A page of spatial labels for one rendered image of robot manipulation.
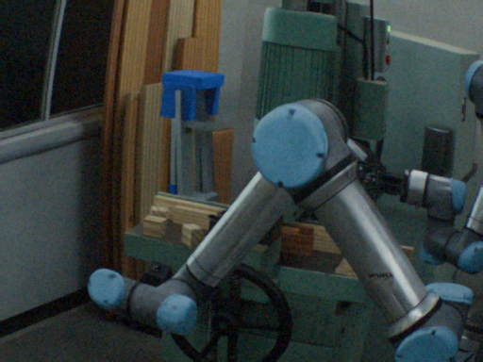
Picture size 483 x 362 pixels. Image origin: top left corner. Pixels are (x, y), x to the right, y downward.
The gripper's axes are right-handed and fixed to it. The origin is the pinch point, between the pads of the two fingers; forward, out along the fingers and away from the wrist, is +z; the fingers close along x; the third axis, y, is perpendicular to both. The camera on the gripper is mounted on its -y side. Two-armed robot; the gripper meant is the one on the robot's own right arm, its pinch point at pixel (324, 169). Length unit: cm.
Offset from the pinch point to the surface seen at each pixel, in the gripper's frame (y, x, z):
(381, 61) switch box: -38.6, -29.7, -3.8
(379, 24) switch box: -37, -41, -3
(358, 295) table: -4.6, 26.6, -12.6
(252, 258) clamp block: 6.2, 20.6, 10.6
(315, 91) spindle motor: -7.7, -16.3, 6.4
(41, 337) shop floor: -103, 98, 127
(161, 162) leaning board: -151, 17, 98
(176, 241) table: -6.2, 22.6, 32.2
